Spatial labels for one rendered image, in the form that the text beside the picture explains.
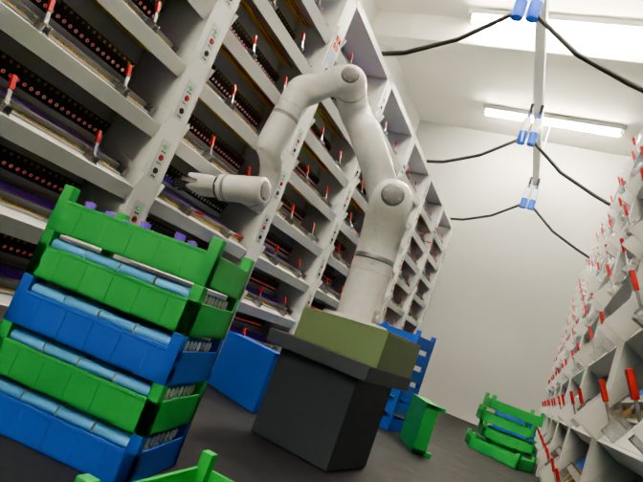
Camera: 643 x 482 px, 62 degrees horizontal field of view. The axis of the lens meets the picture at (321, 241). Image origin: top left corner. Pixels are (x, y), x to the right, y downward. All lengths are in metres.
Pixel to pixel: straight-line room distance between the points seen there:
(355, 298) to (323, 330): 0.13
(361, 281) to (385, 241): 0.13
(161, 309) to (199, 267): 0.09
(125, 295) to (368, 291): 0.79
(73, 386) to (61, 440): 0.08
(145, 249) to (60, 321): 0.18
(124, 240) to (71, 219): 0.10
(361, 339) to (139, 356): 0.70
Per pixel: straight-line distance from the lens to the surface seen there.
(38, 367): 0.98
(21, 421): 0.99
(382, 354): 1.41
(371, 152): 1.63
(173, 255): 0.89
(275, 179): 1.74
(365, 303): 1.52
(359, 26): 2.80
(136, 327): 0.91
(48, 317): 0.97
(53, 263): 0.98
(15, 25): 1.40
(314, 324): 1.51
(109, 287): 0.93
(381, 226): 1.53
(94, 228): 0.96
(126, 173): 1.69
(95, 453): 0.93
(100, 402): 0.92
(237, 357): 1.94
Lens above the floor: 0.32
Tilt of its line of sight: 9 degrees up
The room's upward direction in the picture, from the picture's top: 21 degrees clockwise
